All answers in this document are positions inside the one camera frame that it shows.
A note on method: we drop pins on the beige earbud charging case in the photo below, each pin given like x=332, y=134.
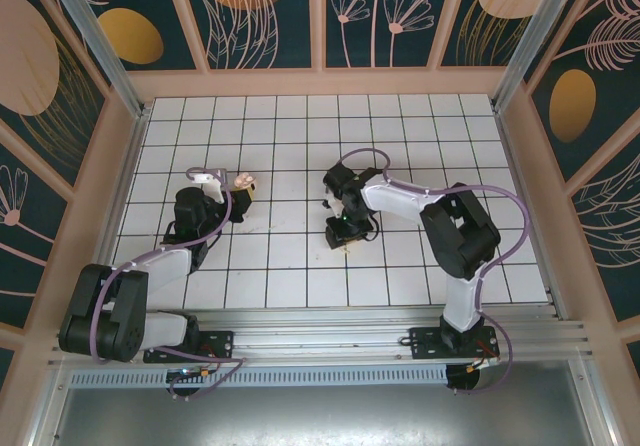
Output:
x=246, y=181

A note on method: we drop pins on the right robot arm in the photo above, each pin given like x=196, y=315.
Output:
x=460, y=236

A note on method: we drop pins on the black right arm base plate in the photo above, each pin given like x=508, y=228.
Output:
x=425, y=341

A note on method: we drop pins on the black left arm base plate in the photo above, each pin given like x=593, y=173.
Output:
x=215, y=343

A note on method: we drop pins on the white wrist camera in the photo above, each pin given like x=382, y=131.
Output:
x=210, y=185
x=328, y=203

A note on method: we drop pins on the aluminium corner post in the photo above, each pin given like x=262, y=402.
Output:
x=525, y=41
x=107, y=51

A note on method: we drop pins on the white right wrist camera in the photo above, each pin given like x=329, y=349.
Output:
x=328, y=203

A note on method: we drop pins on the grey metal sheet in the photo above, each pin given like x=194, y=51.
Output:
x=325, y=416

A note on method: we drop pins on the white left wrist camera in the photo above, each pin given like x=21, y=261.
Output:
x=210, y=185

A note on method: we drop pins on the aluminium mounting rail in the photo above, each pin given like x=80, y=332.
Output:
x=325, y=328

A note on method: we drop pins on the silver round housing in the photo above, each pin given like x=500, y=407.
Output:
x=477, y=381

